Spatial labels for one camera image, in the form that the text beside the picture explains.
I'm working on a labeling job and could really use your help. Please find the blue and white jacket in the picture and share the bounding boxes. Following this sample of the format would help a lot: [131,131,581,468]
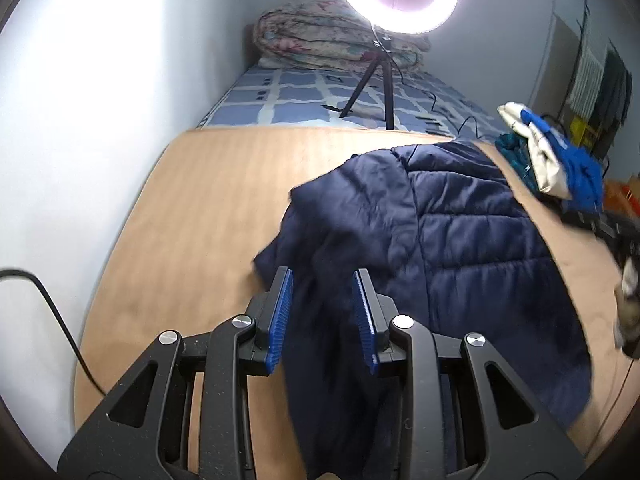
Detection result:
[496,101,606,211]

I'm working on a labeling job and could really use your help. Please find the dark hanging clothes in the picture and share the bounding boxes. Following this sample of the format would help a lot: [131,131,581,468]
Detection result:
[597,45,633,126]

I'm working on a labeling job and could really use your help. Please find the teal garment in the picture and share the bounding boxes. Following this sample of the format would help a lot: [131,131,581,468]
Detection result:
[495,132,541,193]

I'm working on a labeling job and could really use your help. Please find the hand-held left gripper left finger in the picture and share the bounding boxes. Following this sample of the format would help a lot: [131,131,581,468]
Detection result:
[57,266,294,480]

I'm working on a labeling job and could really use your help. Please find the white striped towel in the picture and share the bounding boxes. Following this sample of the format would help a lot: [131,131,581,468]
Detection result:
[570,47,603,111]

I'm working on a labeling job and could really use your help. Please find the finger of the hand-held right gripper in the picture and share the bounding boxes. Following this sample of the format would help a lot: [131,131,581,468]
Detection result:
[562,210,640,261]

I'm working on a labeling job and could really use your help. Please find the black tripod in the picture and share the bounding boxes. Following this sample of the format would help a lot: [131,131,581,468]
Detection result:
[322,20,401,131]

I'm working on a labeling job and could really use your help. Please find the yellow crate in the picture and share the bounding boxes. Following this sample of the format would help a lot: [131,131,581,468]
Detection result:
[570,116,603,148]

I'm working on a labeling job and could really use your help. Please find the black clothes rack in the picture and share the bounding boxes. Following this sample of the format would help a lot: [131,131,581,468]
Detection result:
[560,0,636,126]

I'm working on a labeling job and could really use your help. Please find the orange floral cloth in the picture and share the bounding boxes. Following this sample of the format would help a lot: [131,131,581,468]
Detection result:
[602,175,640,211]

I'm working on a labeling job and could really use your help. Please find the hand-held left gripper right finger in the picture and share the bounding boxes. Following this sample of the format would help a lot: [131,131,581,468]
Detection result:
[351,269,586,480]

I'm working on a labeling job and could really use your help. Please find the thin black light cable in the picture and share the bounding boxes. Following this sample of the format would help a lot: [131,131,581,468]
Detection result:
[400,77,481,138]

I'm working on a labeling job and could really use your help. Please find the blue checked bedsheet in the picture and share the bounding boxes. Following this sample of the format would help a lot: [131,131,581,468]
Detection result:
[197,62,506,141]

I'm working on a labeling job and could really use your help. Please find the navy puffer jacket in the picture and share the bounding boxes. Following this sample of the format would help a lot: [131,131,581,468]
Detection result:
[254,140,596,480]

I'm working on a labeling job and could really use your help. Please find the folded floral quilt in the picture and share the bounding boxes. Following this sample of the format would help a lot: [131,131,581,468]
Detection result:
[251,0,432,73]

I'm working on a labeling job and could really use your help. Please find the thick black cable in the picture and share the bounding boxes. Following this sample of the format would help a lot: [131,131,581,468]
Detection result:
[0,269,106,396]

